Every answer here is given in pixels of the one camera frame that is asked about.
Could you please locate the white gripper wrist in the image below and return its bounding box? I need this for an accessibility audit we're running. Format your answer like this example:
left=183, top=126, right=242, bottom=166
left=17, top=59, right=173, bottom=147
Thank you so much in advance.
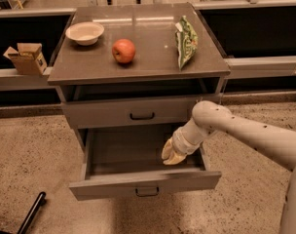
left=162, top=119, right=215, bottom=165

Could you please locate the grey drawer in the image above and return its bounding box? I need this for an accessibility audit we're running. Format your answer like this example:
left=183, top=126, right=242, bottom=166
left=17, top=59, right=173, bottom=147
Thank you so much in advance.
left=61, top=95, right=221, bottom=129
left=69, top=124, right=221, bottom=200

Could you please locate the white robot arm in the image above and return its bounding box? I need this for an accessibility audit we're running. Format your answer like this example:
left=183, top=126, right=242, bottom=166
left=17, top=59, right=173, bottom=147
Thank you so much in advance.
left=162, top=100, right=296, bottom=234

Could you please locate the grey top drawer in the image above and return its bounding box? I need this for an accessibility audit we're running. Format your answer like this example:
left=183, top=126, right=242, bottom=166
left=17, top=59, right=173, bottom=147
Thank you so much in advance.
left=61, top=95, right=221, bottom=129

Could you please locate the grey drawer cabinet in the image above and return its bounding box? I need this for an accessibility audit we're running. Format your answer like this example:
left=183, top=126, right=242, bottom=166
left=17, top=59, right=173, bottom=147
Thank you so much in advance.
left=49, top=3, right=230, bottom=144

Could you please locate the red apple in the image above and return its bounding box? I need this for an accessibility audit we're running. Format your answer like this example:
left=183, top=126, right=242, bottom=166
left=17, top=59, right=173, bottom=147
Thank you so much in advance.
left=112, top=39, right=136, bottom=64

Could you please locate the green chip bag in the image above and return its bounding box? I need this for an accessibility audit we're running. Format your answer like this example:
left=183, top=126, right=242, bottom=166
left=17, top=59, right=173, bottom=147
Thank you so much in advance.
left=175, top=16, right=199, bottom=70

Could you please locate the black pole on floor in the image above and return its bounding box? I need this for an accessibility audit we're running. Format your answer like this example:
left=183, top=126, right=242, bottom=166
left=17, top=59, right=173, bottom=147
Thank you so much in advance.
left=17, top=191, right=46, bottom=234

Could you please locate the white bowl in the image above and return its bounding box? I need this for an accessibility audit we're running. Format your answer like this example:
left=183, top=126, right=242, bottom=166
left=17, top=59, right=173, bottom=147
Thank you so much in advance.
left=65, top=21, right=104, bottom=46

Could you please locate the small cardboard box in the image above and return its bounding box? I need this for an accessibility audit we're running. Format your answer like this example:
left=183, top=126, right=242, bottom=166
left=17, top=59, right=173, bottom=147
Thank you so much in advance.
left=3, top=43, right=47, bottom=75

